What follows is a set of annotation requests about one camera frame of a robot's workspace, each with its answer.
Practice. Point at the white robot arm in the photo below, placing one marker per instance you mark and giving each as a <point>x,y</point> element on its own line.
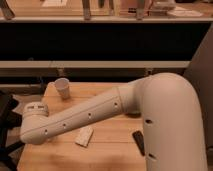
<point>172,120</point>

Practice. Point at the green bowl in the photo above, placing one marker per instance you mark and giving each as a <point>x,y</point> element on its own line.
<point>134,114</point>

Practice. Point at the white paper cup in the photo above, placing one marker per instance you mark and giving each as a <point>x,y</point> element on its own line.
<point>62,87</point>

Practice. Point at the white sponge block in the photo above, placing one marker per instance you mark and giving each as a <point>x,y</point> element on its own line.
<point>84,135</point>

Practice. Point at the black remote control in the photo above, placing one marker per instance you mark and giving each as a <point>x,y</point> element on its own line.
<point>138,137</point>

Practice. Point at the black office chair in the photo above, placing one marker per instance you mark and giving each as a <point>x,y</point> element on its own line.
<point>8,120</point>

